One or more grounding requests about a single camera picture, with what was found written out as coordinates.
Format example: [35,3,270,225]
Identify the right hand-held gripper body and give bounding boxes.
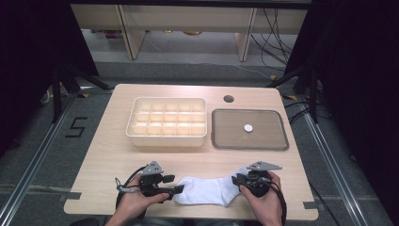
[246,160,283,199]

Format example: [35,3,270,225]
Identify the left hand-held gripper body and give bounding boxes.
[139,160,165,198]

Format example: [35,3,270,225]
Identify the white sock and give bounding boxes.
[173,166,252,208]

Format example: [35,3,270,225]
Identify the person's left hand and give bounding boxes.
[114,173,170,218]

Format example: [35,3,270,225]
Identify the person's dark clothing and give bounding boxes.
[69,217,262,226]

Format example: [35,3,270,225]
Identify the cream divided storage box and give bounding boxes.
[125,96,209,148]

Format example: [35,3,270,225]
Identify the clear brown box lid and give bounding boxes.
[211,108,290,152]

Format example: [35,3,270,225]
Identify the black tape floor marking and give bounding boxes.
[64,116,88,138]

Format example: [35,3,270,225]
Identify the black metal stand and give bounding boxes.
[266,65,320,124]
[51,62,115,124]

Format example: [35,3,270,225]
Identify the black curtain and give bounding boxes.
[283,0,399,225]
[0,0,100,159]

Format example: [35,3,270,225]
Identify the light wooden bench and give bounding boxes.
[70,3,309,62]

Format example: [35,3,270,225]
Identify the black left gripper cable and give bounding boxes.
[114,165,149,218]

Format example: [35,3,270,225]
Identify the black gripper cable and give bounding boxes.
[265,176,288,226]
[114,165,149,218]

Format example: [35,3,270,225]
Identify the grey wrist strap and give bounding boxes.
[114,177,140,194]

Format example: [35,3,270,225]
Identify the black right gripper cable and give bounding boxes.
[265,176,288,226]

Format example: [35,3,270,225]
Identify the thin black floor cable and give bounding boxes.
[309,182,343,226]

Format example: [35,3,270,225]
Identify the aluminium floor rail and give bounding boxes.
[300,96,369,226]
[0,93,80,226]

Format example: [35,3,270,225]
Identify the black floor cables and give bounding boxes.
[282,99,334,125]

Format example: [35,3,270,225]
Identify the white floor cable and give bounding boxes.
[194,60,275,80]

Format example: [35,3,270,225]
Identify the bundle of black cables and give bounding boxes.
[249,8,299,73]

